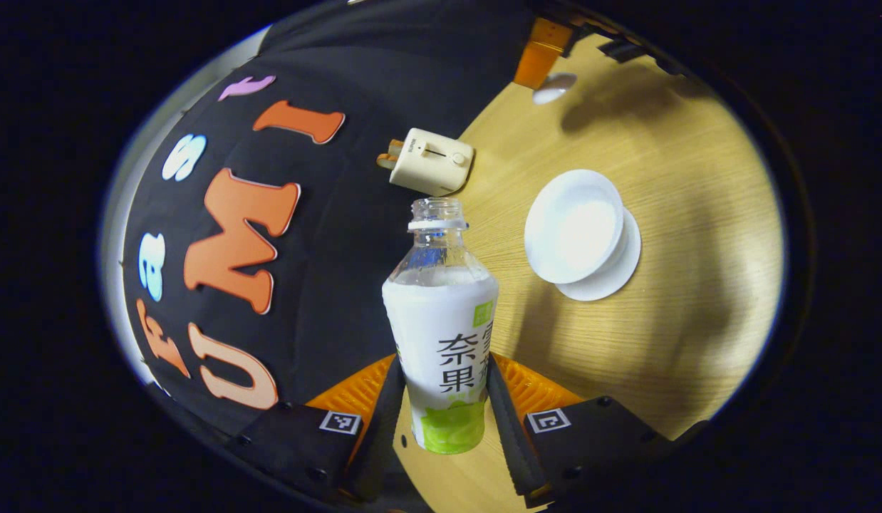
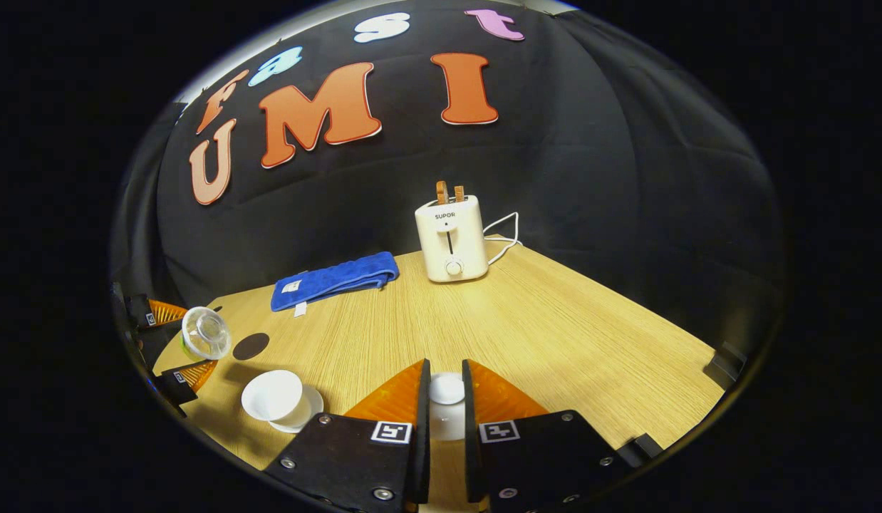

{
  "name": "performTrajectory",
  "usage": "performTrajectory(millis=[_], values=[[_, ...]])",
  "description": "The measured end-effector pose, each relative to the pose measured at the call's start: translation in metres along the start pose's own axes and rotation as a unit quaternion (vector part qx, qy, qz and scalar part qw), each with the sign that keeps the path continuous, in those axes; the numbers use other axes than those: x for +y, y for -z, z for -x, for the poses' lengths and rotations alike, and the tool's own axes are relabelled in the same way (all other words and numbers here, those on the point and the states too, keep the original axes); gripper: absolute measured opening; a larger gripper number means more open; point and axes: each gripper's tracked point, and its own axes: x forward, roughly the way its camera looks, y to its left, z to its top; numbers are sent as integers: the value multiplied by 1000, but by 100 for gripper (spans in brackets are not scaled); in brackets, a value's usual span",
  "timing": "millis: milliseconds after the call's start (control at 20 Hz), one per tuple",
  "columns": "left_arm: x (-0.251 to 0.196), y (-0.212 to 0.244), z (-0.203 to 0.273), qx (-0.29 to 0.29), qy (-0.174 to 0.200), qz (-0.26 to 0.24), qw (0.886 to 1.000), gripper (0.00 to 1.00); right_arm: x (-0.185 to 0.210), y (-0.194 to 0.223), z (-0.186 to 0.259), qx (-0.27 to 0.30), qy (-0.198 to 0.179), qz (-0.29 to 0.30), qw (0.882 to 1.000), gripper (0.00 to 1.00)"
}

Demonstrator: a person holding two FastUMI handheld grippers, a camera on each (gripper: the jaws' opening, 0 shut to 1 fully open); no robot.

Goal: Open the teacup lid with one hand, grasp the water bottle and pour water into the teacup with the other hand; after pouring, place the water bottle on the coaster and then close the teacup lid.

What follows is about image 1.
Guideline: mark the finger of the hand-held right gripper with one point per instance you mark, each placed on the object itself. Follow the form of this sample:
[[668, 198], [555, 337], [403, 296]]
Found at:
[[541, 53]]

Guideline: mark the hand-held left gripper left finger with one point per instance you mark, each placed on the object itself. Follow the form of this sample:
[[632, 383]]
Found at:
[[380, 434]]

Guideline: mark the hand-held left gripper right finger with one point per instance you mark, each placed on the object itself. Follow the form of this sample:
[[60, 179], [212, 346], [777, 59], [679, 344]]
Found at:
[[509, 442]]

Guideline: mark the clear white-labelled water bottle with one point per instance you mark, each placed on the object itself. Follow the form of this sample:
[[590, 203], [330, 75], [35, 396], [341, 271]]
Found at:
[[441, 335]]

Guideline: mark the white teacup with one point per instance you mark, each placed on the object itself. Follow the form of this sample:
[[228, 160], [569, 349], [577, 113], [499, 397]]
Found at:
[[573, 224]]

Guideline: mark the cream toaster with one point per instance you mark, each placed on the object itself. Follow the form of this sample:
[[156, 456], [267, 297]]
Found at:
[[434, 164]]

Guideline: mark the toast slice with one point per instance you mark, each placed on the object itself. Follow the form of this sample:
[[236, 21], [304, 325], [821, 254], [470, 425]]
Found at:
[[395, 146], [387, 162]]

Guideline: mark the white saucer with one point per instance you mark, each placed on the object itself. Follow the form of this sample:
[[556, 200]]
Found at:
[[619, 274]]

